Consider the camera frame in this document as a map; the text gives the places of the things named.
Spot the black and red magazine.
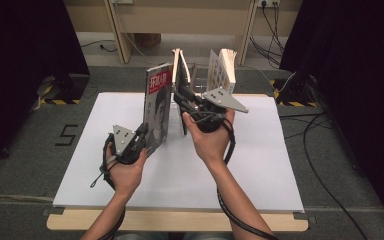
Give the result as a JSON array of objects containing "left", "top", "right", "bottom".
[{"left": 142, "top": 62, "right": 174, "bottom": 157}]

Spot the black cable with plug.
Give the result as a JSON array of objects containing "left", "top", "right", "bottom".
[{"left": 80, "top": 39, "right": 118, "bottom": 54}]

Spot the black stand base hazard tape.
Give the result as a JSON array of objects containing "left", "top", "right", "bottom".
[
  {"left": 39, "top": 73, "right": 91, "bottom": 106},
  {"left": 269, "top": 73, "right": 319, "bottom": 108}
]

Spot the person's left hand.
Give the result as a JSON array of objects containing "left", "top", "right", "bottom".
[{"left": 105, "top": 146, "right": 149, "bottom": 202}]

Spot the black curtain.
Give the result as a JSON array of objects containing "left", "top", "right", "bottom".
[
  {"left": 0, "top": 0, "right": 91, "bottom": 178},
  {"left": 279, "top": 0, "right": 384, "bottom": 231}
]

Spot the black floor cable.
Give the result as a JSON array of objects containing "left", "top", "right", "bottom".
[
  {"left": 278, "top": 112, "right": 334, "bottom": 139},
  {"left": 301, "top": 113, "right": 369, "bottom": 240}
]

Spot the right hand-held gripper cable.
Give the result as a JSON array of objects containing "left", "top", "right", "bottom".
[{"left": 215, "top": 116, "right": 281, "bottom": 240}]

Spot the purple magazine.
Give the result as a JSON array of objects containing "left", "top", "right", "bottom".
[{"left": 171, "top": 48, "right": 193, "bottom": 136}]

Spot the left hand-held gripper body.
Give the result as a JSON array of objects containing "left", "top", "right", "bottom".
[{"left": 104, "top": 123, "right": 148, "bottom": 165}]

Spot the thin white cable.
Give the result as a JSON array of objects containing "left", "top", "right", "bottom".
[{"left": 113, "top": 3, "right": 297, "bottom": 94}]

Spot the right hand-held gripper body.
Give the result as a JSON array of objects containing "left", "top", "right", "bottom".
[{"left": 179, "top": 86, "right": 249, "bottom": 134}]

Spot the white book with picture grid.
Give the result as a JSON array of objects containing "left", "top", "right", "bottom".
[{"left": 207, "top": 48, "right": 238, "bottom": 98}]

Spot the person's right hand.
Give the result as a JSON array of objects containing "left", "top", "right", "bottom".
[{"left": 182, "top": 109, "right": 236, "bottom": 165}]

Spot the beige desk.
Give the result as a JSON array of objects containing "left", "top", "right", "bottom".
[{"left": 63, "top": 0, "right": 304, "bottom": 66}]

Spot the black power cables bundle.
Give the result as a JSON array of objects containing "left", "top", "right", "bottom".
[{"left": 249, "top": 0, "right": 286, "bottom": 68}]

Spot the white table sheet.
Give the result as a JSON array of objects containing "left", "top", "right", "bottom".
[{"left": 52, "top": 92, "right": 305, "bottom": 213}]

